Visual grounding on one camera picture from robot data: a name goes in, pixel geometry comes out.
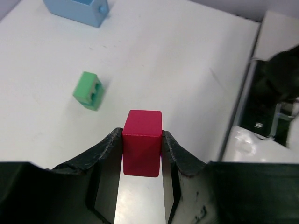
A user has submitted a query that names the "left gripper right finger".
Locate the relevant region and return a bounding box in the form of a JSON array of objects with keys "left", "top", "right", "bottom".
[{"left": 161, "top": 131, "right": 299, "bottom": 224}]

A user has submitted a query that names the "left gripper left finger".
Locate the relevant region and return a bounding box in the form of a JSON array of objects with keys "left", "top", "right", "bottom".
[{"left": 0, "top": 128, "right": 122, "bottom": 224}]

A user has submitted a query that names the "red triangular wood block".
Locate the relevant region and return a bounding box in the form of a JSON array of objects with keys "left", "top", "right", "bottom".
[{"left": 122, "top": 110, "right": 162, "bottom": 177}]

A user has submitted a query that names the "light green rectangular block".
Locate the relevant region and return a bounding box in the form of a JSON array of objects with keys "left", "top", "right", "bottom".
[{"left": 72, "top": 71, "right": 103, "bottom": 104}]

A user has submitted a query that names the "blue plastic box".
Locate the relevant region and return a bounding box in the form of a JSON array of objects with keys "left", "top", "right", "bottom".
[{"left": 43, "top": 0, "right": 109, "bottom": 28}]

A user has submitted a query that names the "dark green rectangular block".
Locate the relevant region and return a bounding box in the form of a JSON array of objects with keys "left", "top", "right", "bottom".
[{"left": 80, "top": 88, "right": 104, "bottom": 111}]

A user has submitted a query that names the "silver tape sheet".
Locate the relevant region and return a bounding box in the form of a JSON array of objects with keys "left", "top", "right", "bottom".
[{"left": 222, "top": 126, "right": 299, "bottom": 164}]

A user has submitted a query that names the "aluminium mounting rail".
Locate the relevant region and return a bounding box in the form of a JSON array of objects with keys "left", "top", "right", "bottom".
[{"left": 219, "top": 58, "right": 299, "bottom": 161}]

